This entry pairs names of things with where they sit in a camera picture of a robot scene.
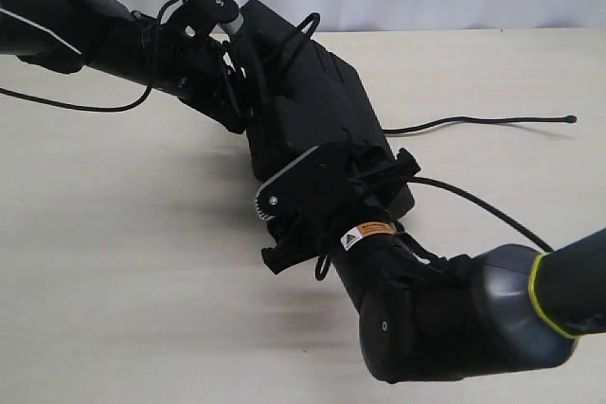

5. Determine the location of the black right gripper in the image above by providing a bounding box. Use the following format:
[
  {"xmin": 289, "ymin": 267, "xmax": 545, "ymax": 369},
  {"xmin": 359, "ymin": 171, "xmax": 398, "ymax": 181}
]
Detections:
[{"xmin": 261, "ymin": 146, "xmax": 420, "ymax": 275}]

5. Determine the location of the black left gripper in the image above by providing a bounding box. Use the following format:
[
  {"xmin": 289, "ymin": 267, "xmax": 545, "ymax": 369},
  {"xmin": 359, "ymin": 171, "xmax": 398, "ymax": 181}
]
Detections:
[{"xmin": 141, "ymin": 24, "xmax": 254, "ymax": 134}]

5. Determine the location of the black plastic carrying case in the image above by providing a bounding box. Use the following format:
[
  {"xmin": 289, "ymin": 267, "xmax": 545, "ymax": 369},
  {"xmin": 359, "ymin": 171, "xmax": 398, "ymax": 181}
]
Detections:
[{"xmin": 226, "ymin": 0, "xmax": 417, "ymax": 220}]

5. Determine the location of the black braided rope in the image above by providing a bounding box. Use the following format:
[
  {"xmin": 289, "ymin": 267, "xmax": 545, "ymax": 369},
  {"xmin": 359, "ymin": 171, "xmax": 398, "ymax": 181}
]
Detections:
[{"xmin": 250, "ymin": 13, "xmax": 578, "ymax": 140}]

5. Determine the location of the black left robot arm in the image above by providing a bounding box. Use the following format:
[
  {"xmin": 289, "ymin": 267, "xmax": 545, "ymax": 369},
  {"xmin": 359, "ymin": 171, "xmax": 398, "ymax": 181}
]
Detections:
[{"xmin": 1, "ymin": 0, "xmax": 248, "ymax": 133}]

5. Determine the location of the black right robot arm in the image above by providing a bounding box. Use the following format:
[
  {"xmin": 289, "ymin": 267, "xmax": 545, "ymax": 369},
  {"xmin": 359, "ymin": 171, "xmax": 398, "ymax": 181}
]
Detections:
[{"xmin": 255, "ymin": 143, "xmax": 605, "ymax": 383}]

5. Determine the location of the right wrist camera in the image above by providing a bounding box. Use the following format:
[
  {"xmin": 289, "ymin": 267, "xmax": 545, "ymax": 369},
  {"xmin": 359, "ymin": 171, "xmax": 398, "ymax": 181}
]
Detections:
[{"xmin": 255, "ymin": 143, "xmax": 355, "ymax": 229}]

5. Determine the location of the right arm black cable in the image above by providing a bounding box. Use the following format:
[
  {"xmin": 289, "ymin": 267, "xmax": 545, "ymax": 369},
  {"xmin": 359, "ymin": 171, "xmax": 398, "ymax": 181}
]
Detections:
[{"xmin": 312, "ymin": 175, "xmax": 555, "ymax": 285}]

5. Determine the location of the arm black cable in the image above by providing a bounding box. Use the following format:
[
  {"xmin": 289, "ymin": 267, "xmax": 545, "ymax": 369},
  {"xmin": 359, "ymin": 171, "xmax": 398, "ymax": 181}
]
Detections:
[
  {"xmin": 0, "ymin": 0, "xmax": 190, "ymax": 113},
  {"xmin": 312, "ymin": 175, "xmax": 555, "ymax": 285}
]

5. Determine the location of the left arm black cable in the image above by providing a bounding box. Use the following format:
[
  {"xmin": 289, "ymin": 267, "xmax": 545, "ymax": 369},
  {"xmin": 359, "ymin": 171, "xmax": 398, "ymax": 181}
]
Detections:
[{"xmin": 0, "ymin": 0, "xmax": 190, "ymax": 113}]

